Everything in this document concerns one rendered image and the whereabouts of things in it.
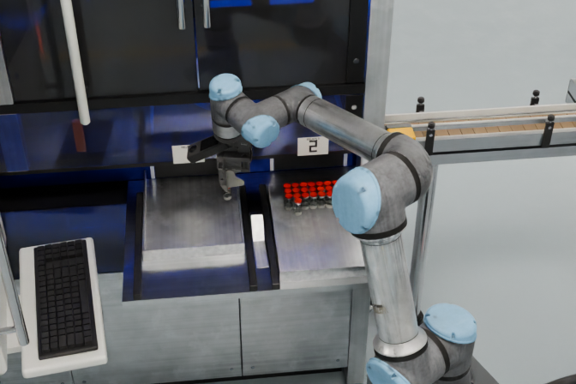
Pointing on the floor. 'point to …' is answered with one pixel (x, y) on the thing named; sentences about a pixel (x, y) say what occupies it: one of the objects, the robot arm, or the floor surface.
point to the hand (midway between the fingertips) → (224, 183)
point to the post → (358, 321)
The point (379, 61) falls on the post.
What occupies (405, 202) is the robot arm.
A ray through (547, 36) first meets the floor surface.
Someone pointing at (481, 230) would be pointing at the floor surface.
